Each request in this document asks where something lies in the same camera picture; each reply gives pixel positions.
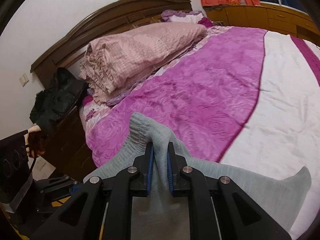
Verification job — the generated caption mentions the grey knit pants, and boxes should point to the grey knit pants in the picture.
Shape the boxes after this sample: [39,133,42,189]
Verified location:
[92,113,311,239]

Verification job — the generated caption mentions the person's left hand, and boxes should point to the person's left hand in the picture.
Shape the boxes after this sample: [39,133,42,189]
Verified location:
[24,125,48,158]

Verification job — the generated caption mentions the dark wooden nightstand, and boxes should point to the dark wooden nightstand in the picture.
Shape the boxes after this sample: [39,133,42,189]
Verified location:
[42,107,96,181]

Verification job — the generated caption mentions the black jacket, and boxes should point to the black jacket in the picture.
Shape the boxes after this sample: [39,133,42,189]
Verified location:
[29,68,87,135]

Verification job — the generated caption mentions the pink purple striped bedspread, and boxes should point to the pink purple striped bedspread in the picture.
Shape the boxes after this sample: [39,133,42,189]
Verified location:
[86,27,319,239]

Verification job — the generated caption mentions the folded pink quilt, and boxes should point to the folded pink quilt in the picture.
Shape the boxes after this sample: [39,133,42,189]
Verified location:
[80,22,207,104]

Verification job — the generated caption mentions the purple ruffled pillow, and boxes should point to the purple ruffled pillow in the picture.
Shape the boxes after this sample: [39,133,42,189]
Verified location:
[161,10,215,28]

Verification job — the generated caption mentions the dark wooden headboard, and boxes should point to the dark wooden headboard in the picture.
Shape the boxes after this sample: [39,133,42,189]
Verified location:
[30,0,192,88]

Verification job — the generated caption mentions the wooden window cabinet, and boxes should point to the wooden window cabinet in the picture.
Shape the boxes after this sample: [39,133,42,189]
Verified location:
[204,3,319,46]

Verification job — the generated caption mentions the white wall switch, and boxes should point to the white wall switch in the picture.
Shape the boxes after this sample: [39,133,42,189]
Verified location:
[19,73,29,87]

